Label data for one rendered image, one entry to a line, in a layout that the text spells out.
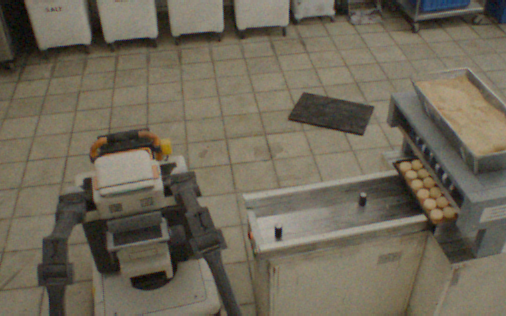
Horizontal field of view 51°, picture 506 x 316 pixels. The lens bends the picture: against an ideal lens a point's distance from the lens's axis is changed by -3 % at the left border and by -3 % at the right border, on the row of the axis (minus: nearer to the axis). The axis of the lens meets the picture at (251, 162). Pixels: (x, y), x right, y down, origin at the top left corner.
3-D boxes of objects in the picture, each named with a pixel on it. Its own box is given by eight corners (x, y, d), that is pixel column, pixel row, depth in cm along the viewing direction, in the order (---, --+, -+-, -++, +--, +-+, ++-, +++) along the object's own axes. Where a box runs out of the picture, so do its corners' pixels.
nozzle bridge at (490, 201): (442, 142, 266) (456, 84, 245) (523, 249, 212) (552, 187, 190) (381, 151, 262) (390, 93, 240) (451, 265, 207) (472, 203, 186)
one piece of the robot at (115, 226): (109, 246, 233) (98, 211, 219) (171, 233, 238) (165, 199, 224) (111, 274, 221) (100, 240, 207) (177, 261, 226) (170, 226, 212)
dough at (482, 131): (463, 83, 233) (466, 71, 229) (535, 160, 193) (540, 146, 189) (408, 91, 229) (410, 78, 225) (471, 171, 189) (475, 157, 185)
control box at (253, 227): (254, 231, 243) (254, 210, 234) (267, 273, 225) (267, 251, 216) (246, 233, 242) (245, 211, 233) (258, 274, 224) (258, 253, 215)
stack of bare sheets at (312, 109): (288, 120, 427) (288, 117, 425) (303, 94, 455) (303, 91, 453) (362, 136, 409) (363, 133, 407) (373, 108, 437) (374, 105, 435)
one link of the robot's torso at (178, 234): (131, 260, 269) (122, 227, 252) (186, 249, 274) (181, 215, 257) (137, 303, 249) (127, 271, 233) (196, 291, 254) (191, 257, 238)
